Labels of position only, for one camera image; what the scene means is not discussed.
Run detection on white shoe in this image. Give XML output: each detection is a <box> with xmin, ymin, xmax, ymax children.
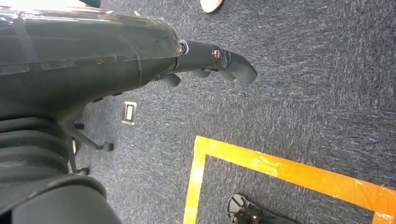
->
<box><xmin>200</xmin><ymin>0</ymin><xmax>224</xmax><ymax>14</ymax></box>

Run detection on black robot foot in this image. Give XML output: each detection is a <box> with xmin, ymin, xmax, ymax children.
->
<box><xmin>226</xmin><ymin>194</ymin><xmax>299</xmax><ymax>224</ymax></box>

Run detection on yellow orange floor tape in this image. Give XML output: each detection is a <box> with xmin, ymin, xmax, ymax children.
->
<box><xmin>182</xmin><ymin>135</ymin><xmax>396</xmax><ymax>224</ymax></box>

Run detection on floor socket with white plug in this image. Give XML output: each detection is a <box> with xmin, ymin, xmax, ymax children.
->
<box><xmin>121</xmin><ymin>101</ymin><xmax>138</xmax><ymax>126</ymax></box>

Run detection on black caster chair base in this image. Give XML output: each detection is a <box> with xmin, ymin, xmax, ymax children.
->
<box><xmin>63</xmin><ymin>122</ymin><xmax>114</xmax><ymax>176</ymax></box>

